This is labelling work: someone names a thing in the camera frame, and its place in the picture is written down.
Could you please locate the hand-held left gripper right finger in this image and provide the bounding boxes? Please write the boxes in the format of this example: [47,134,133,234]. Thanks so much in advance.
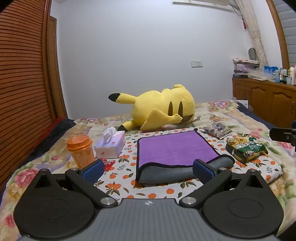
[180,159,267,207]

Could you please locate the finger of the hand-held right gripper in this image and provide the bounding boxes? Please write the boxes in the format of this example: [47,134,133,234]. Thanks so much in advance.
[269,120,296,152]

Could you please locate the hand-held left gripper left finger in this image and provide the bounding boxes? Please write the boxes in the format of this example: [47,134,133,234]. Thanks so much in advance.
[30,159,118,207]

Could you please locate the purple grey towel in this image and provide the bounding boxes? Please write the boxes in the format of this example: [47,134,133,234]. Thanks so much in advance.
[135,128,235,184]

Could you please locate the red wrapper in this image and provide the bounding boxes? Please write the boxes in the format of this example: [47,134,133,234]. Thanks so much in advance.
[101,159,116,172]

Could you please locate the orange lidded plastic jar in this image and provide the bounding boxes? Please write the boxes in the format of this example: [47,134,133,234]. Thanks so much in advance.
[67,135,96,169]

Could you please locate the white tissue box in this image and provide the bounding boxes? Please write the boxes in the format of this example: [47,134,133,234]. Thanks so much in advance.
[94,127,126,159]

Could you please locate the dark blue bed sheet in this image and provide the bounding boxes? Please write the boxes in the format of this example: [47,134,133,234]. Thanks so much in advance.
[240,107,278,130]

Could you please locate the white orange-print cloth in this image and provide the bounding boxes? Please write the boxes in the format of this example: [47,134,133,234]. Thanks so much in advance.
[49,128,284,205]

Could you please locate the green snack packet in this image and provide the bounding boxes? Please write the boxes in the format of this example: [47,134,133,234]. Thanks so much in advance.
[225,136,269,164]

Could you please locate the wooden cabinet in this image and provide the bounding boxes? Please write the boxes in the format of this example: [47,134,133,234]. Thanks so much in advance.
[232,77,296,131]

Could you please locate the purple snack packet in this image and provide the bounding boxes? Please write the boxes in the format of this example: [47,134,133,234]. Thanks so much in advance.
[202,123,233,140]

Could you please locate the dark fleece blanket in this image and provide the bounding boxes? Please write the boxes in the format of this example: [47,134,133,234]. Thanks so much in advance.
[27,117,77,161]

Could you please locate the blue white packet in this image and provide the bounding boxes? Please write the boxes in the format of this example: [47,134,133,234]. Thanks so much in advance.
[264,65,279,81]

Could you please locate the clear plastic box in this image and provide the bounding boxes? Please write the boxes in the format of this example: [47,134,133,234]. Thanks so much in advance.
[248,69,269,81]

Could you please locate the floral blanket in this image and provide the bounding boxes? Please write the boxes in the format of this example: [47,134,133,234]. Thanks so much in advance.
[0,100,296,237]

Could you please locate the stack of flat boxes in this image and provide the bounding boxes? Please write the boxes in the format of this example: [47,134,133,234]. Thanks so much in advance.
[233,64,260,78]

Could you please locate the floral bag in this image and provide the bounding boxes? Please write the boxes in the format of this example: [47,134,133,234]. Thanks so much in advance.
[232,58,261,68]

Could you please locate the yellow plush toy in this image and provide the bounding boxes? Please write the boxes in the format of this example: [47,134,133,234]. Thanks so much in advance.
[108,84,196,132]

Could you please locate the beige curtain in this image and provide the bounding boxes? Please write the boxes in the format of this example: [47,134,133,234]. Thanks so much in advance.
[234,0,269,67]

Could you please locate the window blinds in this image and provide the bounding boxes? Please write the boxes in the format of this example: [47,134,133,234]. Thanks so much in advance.
[277,0,296,65]

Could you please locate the wooden slatted wardrobe door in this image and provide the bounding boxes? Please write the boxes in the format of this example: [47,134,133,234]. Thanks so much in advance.
[0,0,69,193]

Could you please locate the wooden window frame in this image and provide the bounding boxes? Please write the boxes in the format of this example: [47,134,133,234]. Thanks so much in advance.
[265,0,291,70]

